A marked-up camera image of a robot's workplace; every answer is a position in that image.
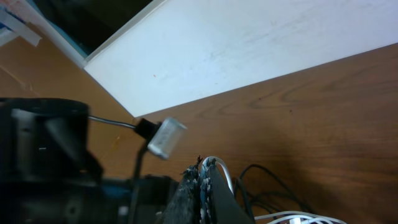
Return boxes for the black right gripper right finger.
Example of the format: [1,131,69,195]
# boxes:
[200,157,254,224]

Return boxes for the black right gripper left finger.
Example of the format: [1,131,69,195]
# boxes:
[158,156,202,224]

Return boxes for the black USB cable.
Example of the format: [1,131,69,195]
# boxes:
[233,163,315,222]

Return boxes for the white USB cable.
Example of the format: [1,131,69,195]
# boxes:
[201,155,349,224]

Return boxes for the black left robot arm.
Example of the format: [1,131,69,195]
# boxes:
[1,98,178,223]

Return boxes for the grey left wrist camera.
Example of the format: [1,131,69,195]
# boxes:
[147,117,187,159]

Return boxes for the black left camera cable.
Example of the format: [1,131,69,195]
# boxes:
[88,114,137,129]

